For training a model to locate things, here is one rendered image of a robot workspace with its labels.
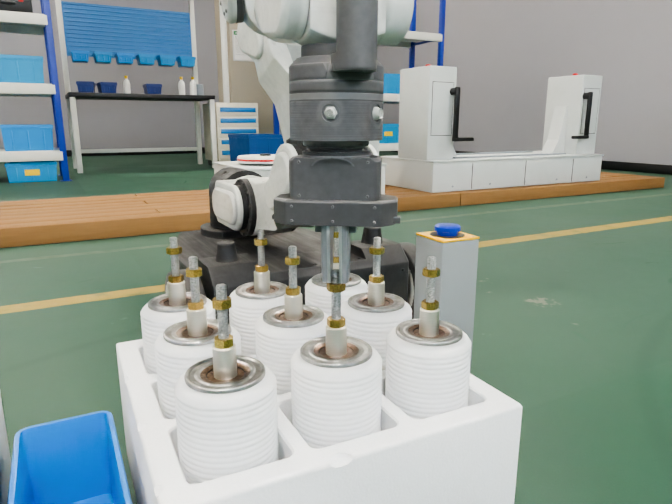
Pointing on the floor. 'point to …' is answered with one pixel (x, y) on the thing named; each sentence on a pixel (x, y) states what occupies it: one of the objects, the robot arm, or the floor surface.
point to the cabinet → (225, 112)
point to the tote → (253, 144)
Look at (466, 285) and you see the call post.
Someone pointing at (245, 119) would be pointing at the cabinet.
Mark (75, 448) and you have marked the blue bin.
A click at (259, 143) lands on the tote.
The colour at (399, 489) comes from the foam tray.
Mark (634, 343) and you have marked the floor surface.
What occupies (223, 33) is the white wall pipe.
